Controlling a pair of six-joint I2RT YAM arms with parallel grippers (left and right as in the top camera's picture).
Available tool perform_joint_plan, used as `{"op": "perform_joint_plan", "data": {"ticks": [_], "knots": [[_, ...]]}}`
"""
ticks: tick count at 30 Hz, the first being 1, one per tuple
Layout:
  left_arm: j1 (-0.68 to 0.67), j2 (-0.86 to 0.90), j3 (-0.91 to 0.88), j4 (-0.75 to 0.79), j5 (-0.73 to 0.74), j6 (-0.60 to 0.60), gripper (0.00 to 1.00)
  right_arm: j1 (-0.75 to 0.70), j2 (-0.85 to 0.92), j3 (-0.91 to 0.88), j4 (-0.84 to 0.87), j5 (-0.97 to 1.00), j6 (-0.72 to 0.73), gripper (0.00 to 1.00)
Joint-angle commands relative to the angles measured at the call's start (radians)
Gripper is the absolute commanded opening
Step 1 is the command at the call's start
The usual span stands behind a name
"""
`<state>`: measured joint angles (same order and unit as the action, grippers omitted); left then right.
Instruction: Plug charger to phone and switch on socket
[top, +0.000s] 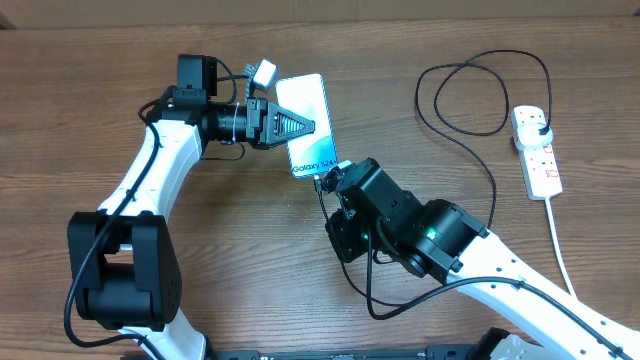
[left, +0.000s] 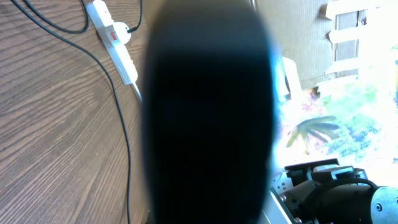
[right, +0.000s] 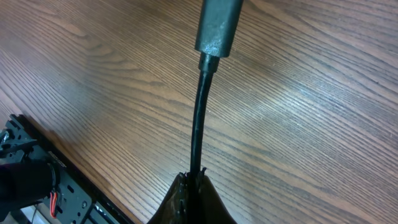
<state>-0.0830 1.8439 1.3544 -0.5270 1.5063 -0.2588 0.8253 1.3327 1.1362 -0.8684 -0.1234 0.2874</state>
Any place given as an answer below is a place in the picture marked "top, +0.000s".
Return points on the cardboard box wall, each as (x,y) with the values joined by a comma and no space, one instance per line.
(42,14)

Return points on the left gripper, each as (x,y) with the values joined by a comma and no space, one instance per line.
(263,116)

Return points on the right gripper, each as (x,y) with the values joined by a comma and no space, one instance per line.
(338,226)

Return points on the white power strip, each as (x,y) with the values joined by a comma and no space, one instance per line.
(539,166)

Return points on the Samsung Galaxy smartphone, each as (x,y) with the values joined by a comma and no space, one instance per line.
(313,153)

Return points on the white charger plug adapter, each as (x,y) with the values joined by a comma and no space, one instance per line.
(532,136)

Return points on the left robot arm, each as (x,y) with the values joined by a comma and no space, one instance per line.
(126,280)

